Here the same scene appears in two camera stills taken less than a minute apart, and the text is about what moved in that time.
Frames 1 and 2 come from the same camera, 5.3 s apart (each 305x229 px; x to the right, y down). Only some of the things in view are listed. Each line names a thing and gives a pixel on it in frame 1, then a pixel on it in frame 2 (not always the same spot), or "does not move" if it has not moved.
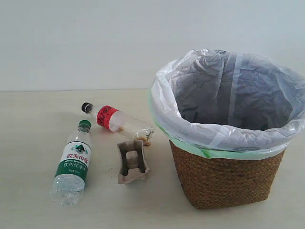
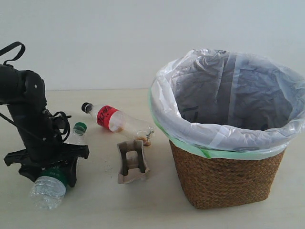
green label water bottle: x=69 y=182 -> x=48 y=190
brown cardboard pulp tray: x=133 y=165 does not move
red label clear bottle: x=118 y=121 does not move
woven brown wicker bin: x=210 y=183 does not move
